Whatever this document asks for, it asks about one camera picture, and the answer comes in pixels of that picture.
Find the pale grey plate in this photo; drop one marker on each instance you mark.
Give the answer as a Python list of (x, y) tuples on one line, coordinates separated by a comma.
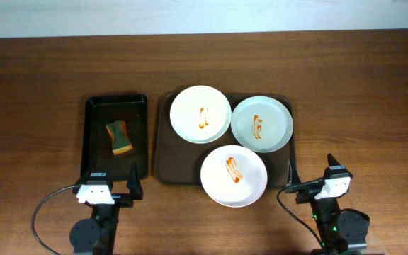
[(262, 124)]

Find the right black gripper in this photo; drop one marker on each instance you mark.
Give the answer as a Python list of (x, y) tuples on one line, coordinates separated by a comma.
[(302, 197)]

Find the white plate front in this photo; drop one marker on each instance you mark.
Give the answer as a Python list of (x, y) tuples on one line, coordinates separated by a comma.
[(233, 176)]

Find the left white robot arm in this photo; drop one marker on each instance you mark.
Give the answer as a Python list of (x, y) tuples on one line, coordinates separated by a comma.
[(96, 234)]

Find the green and orange sponge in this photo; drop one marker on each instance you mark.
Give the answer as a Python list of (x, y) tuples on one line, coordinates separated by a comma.
[(120, 142)]

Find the large brown serving tray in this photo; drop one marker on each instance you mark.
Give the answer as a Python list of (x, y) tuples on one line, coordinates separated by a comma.
[(177, 161)]

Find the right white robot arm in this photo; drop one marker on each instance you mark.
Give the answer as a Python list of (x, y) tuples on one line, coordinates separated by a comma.
[(339, 231)]

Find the small black tray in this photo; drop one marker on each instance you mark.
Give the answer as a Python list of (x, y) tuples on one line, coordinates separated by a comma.
[(97, 153)]

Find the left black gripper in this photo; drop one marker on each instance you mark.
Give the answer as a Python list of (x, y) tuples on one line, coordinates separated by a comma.
[(123, 201)]

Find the white plate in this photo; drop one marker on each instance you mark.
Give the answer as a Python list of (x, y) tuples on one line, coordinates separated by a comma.
[(200, 114), (233, 176)]

